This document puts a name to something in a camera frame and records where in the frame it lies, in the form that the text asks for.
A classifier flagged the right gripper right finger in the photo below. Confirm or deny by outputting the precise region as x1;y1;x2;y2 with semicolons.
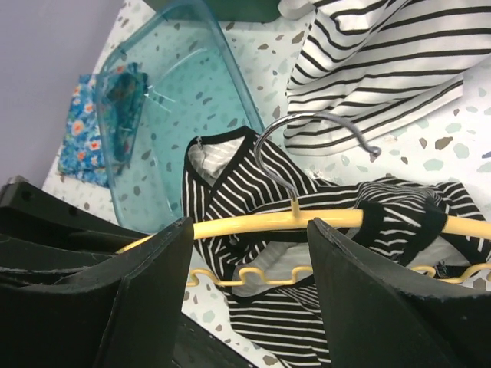
307;218;490;367

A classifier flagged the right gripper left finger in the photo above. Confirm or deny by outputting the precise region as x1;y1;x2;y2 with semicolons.
1;218;193;367

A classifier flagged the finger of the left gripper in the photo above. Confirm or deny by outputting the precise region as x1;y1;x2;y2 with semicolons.
1;182;145;238
1;233;127;286

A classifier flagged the yellow plastic hanger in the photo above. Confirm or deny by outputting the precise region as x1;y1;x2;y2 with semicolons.
186;112;490;288

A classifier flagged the blue floral folded cloth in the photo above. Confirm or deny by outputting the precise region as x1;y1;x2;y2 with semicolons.
58;74;108;188

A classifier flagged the teal transparent plastic bin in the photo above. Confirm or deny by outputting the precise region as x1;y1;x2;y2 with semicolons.
94;1;263;233

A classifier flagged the green compartment organizer tray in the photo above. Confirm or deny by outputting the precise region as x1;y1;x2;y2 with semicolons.
144;0;280;23

